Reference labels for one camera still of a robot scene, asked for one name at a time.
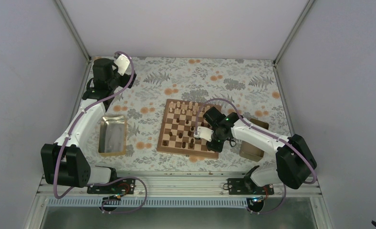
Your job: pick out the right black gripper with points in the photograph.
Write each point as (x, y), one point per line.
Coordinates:
(217, 148)

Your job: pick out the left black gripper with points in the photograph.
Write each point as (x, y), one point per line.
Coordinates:
(126, 78)

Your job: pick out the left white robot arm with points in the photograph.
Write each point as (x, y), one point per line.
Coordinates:
(63, 161)

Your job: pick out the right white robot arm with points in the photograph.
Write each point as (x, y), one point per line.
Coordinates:
(294, 160)

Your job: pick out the wooden chess board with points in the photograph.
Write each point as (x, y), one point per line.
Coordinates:
(176, 134)

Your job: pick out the floral patterned table mat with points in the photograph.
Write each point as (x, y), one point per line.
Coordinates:
(248, 86)

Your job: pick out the left silver metal tray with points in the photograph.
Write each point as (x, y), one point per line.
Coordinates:
(112, 136)

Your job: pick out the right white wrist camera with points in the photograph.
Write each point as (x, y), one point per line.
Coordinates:
(204, 133)

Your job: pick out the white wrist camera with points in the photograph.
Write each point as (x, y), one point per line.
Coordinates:
(204, 133)
(122, 63)

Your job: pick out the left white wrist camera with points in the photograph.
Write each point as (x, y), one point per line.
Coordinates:
(122, 63)

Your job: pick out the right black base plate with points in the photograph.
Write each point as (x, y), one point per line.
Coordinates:
(240, 186)

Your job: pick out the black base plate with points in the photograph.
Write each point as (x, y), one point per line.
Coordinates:
(240, 186)
(122, 187)

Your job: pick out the aluminium rail frame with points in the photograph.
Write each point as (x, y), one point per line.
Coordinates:
(200, 184)

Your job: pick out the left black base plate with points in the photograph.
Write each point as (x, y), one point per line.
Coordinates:
(122, 187)

